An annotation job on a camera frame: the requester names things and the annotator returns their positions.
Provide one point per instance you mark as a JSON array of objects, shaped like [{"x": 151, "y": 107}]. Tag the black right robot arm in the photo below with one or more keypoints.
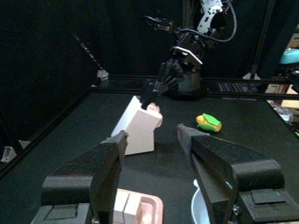
[{"x": 208, "y": 17}]

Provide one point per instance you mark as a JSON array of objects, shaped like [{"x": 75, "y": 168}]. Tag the white block on tray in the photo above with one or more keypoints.
[{"x": 124, "y": 208}]

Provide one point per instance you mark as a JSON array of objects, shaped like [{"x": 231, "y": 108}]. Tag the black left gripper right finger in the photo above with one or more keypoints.
[{"x": 234, "y": 172}]

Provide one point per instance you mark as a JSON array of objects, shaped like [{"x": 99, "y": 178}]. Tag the pink orange toy tray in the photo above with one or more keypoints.
[{"x": 149, "y": 208}]

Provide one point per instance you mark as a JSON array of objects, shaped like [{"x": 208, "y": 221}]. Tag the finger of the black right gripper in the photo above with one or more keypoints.
[
  {"x": 169, "y": 83},
  {"x": 149, "y": 93}
]

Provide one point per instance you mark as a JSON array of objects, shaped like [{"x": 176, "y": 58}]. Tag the teal round object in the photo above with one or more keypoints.
[{"x": 291, "y": 56}]

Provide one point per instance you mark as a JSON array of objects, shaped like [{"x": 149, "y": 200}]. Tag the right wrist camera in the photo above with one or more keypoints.
[{"x": 159, "y": 24}]

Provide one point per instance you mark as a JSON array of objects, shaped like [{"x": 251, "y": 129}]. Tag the green and orange toy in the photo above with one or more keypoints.
[{"x": 208, "y": 123}]

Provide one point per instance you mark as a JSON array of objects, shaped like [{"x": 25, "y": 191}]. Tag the white wooden knife block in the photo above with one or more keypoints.
[{"x": 136, "y": 128}]

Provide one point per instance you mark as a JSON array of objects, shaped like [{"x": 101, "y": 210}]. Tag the black side frame post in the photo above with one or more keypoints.
[{"x": 262, "y": 38}]

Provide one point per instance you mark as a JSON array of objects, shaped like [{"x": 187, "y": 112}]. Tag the white frame foot bracket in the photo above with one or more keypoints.
[
  {"x": 251, "y": 76},
  {"x": 7, "y": 154},
  {"x": 103, "y": 74}
]

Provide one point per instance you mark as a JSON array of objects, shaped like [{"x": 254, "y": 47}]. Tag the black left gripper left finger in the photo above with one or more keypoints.
[{"x": 81, "y": 175}]

